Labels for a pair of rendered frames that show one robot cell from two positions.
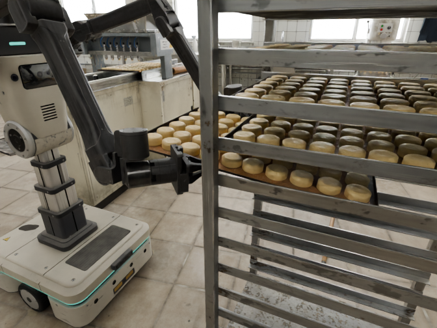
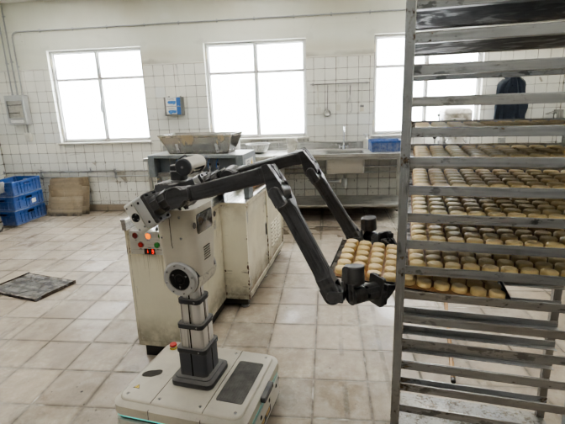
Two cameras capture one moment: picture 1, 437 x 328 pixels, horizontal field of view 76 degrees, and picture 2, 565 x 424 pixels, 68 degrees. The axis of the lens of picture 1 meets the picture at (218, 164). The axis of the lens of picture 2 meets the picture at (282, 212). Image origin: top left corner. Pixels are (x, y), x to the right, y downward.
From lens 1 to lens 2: 0.92 m
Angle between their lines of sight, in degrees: 12
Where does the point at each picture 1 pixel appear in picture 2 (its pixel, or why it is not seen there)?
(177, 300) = not seen: outside the picture
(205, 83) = (402, 234)
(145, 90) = (227, 212)
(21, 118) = (191, 259)
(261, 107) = (435, 246)
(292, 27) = (353, 120)
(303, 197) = (465, 299)
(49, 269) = (204, 407)
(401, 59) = (512, 220)
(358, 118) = (494, 250)
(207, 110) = (402, 250)
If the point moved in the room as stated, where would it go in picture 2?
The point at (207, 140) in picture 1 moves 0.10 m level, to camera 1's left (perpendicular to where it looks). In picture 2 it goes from (401, 267) to (371, 270)
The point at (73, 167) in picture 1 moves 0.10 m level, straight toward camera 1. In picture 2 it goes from (169, 305) to (176, 311)
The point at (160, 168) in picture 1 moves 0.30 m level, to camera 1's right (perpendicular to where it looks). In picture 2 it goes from (372, 289) to (459, 281)
